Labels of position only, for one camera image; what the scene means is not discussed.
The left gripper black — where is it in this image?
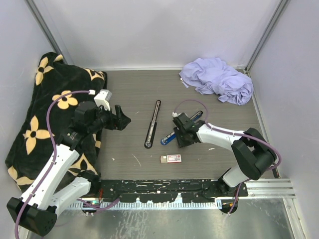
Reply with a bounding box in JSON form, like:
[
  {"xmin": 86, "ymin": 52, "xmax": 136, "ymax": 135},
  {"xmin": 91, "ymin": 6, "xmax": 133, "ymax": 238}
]
[{"xmin": 88, "ymin": 102, "xmax": 130, "ymax": 134}]

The blue stapler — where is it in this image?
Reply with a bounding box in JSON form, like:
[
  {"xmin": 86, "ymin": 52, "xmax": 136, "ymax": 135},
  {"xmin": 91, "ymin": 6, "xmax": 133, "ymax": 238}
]
[{"xmin": 160, "ymin": 111, "xmax": 203, "ymax": 146}]

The red white staple box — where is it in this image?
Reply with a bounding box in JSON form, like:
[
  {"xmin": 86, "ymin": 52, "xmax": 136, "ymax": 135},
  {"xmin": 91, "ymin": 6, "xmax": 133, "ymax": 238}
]
[{"xmin": 160, "ymin": 154, "xmax": 182, "ymax": 164}]

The black stapler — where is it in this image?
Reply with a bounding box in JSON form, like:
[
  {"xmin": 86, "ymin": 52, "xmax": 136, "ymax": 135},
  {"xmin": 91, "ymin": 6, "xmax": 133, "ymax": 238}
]
[{"xmin": 144, "ymin": 100, "xmax": 161, "ymax": 149}]

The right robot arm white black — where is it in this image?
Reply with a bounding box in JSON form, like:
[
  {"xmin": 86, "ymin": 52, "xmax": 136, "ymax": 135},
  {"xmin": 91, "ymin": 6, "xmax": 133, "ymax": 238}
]
[{"xmin": 172, "ymin": 113, "xmax": 277, "ymax": 196}]

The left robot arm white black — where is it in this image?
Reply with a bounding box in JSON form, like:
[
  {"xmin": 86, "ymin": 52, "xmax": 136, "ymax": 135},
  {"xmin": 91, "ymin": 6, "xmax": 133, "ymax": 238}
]
[{"xmin": 6, "ymin": 101, "xmax": 131, "ymax": 238}]

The lavender crumpled cloth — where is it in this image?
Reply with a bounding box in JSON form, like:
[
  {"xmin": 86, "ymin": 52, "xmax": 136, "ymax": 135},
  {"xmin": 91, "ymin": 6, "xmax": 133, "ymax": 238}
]
[{"xmin": 179, "ymin": 57, "xmax": 254, "ymax": 106}]

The black floral blanket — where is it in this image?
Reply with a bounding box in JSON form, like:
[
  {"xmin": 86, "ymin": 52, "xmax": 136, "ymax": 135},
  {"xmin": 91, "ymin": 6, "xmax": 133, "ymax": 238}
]
[{"xmin": 5, "ymin": 52, "xmax": 107, "ymax": 192}]

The white cable duct strip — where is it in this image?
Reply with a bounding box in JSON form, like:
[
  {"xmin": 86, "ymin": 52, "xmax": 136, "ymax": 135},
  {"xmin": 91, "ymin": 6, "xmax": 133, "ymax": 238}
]
[{"xmin": 69, "ymin": 201, "xmax": 222, "ymax": 210}]

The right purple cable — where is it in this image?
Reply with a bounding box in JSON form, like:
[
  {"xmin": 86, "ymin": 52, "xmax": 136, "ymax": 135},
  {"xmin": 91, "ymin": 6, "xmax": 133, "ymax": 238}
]
[{"xmin": 173, "ymin": 99, "xmax": 282, "ymax": 215}]

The purple cable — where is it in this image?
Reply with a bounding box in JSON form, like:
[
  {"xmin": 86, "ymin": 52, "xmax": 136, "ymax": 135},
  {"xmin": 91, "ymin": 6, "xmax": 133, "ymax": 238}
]
[
  {"xmin": 173, "ymin": 99, "xmax": 282, "ymax": 215},
  {"xmin": 14, "ymin": 90, "xmax": 120, "ymax": 239}
]

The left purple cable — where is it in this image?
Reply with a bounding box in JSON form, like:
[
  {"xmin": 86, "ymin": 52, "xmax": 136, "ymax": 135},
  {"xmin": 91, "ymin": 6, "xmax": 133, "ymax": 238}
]
[{"xmin": 14, "ymin": 90, "xmax": 120, "ymax": 239}]

